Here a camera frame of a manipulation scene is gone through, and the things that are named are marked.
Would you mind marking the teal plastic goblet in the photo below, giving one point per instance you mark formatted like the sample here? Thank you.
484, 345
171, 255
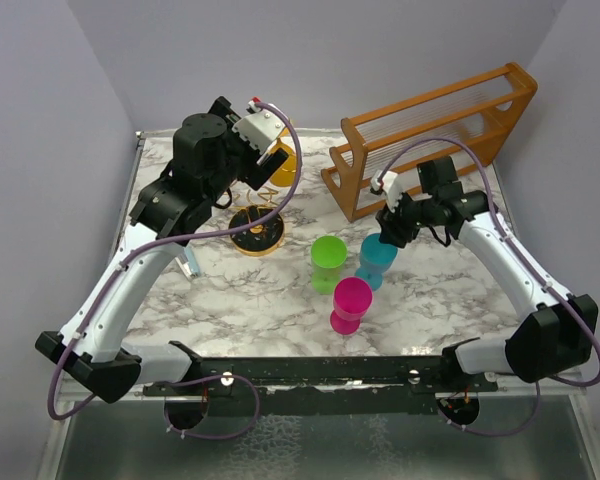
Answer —
375, 259

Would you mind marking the green plastic goblet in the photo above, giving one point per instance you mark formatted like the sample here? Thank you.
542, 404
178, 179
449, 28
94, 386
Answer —
328, 255

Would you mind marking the wooden rack with clear rods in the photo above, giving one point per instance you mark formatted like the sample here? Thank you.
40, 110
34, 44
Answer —
480, 112

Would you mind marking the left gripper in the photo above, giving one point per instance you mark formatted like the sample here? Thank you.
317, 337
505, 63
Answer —
254, 174

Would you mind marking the orange plastic goblet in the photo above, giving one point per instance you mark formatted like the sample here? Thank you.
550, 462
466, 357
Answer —
284, 176

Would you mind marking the light blue stapler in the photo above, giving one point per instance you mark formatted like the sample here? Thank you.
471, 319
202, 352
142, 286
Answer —
188, 264

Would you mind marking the black base frame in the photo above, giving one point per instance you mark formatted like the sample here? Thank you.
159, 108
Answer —
307, 386

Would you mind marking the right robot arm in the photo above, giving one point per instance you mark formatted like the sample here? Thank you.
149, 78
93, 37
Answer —
555, 325

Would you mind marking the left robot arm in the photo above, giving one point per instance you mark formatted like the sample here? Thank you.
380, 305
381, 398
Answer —
210, 151

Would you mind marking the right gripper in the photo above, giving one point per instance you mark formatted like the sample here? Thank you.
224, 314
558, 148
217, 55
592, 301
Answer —
392, 229

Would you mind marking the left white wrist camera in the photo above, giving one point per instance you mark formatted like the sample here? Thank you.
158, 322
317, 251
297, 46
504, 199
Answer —
259, 128

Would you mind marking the pink plastic goblet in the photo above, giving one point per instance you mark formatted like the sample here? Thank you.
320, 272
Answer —
352, 298

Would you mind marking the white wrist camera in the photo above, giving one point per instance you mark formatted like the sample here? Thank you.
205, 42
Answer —
388, 185
259, 128

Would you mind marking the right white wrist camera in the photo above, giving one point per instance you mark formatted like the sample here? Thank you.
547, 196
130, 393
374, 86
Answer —
388, 185

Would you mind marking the gold wire wine glass rack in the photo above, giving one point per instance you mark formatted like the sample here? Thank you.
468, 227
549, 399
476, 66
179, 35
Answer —
248, 206

